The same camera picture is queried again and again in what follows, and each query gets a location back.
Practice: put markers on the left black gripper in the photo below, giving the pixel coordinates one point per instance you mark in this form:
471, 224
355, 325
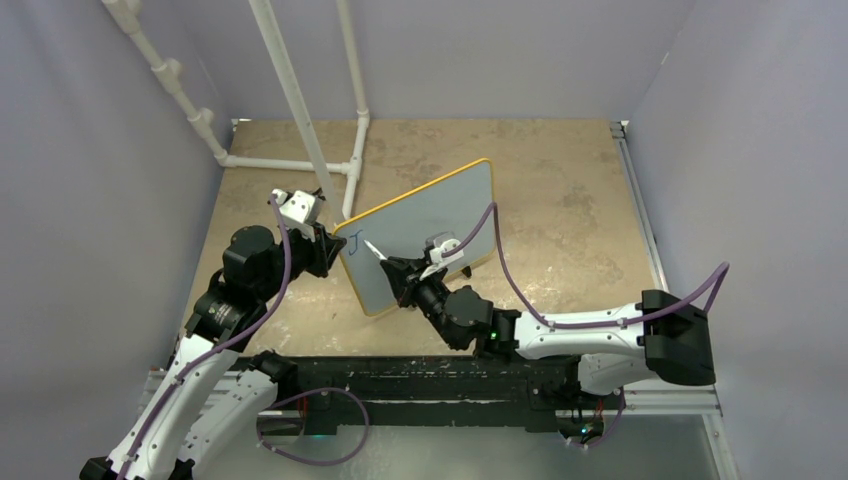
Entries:
323, 248

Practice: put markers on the aluminium table frame rail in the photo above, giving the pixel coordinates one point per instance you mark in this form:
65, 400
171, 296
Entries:
686, 391

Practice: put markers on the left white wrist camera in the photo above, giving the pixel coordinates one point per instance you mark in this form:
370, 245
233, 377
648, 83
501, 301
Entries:
299, 210

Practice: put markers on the white PVC pipe frame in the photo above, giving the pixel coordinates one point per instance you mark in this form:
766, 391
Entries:
339, 181

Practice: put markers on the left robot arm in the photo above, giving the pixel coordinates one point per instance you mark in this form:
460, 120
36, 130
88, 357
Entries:
177, 434

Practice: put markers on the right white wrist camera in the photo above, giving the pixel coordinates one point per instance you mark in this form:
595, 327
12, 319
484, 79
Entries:
440, 251

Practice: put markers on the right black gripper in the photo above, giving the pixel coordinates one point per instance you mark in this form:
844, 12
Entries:
405, 279

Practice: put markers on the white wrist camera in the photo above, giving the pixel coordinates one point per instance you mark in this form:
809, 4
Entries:
440, 251
299, 210

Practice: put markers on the yellow framed whiteboard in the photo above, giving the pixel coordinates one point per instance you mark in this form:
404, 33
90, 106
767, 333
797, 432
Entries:
454, 202

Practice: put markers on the whiteboard marker pen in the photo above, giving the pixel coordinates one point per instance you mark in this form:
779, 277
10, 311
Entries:
376, 252

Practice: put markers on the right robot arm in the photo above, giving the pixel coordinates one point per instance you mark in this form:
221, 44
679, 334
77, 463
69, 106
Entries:
659, 336

